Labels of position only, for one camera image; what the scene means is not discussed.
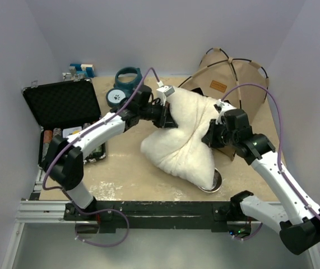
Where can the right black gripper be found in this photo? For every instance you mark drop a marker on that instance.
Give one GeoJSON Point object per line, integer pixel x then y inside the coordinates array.
{"type": "Point", "coordinates": [209, 139]}

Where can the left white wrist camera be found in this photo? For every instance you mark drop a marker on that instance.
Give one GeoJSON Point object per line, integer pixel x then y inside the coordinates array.
{"type": "Point", "coordinates": [163, 92]}

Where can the aluminium frame rail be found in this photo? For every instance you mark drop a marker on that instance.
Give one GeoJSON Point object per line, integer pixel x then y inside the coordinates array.
{"type": "Point", "coordinates": [43, 239]}

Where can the steel pet bowl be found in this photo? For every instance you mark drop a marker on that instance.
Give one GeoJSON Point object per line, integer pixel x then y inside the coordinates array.
{"type": "Point", "coordinates": [216, 184]}

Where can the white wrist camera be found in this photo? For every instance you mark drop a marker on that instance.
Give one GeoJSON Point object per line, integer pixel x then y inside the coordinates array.
{"type": "Point", "coordinates": [221, 107]}
{"type": "Point", "coordinates": [163, 92]}

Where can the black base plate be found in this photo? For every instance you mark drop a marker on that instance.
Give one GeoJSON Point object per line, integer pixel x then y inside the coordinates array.
{"type": "Point", "coordinates": [217, 216]}

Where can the black poker chip case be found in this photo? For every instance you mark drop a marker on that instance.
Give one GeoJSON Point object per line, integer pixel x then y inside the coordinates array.
{"type": "Point", "coordinates": [62, 105]}

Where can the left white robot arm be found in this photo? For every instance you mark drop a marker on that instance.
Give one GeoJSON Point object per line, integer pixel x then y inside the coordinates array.
{"type": "Point", "coordinates": [64, 161]}

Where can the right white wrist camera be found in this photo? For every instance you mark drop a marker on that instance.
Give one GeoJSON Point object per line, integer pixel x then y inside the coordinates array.
{"type": "Point", "coordinates": [221, 107]}

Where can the teal pet bowl stand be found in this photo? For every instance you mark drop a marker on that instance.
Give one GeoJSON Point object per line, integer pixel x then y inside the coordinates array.
{"type": "Point", "coordinates": [128, 78]}

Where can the blue and white box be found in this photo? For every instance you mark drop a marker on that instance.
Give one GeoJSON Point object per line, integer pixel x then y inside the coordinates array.
{"type": "Point", "coordinates": [78, 71]}

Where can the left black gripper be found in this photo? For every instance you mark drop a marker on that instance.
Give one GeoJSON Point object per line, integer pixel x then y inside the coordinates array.
{"type": "Point", "coordinates": [168, 122]}

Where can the white playing card box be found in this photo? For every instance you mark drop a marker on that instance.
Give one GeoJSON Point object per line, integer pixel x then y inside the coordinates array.
{"type": "Point", "coordinates": [70, 131]}

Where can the beige patterned pet cushion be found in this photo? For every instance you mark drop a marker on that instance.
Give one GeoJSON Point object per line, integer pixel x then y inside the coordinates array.
{"type": "Point", "coordinates": [180, 151]}

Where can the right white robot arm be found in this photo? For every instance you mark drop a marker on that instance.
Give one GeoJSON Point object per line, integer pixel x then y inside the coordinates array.
{"type": "Point", "coordinates": [298, 223]}

